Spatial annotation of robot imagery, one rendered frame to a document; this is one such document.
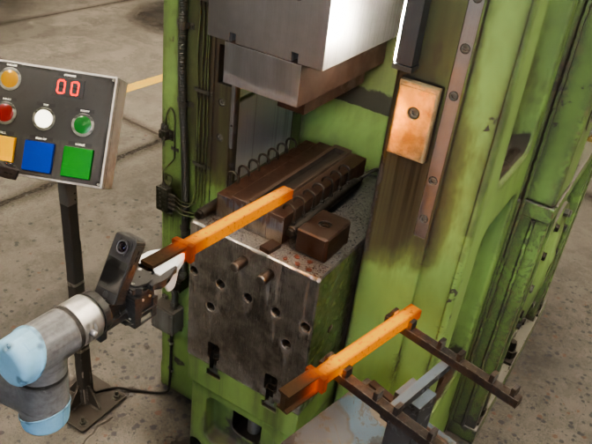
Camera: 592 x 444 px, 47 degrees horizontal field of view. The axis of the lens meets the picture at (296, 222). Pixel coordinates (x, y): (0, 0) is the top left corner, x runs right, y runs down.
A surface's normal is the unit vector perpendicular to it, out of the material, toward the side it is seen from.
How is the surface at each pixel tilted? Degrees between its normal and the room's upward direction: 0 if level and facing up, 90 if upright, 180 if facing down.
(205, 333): 90
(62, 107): 60
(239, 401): 90
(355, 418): 0
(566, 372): 0
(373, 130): 90
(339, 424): 0
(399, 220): 90
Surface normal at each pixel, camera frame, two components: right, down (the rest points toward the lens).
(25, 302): 0.11, -0.84
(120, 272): -0.39, -0.05
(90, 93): -0.06, 0.03
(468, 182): -0.54, 0.40
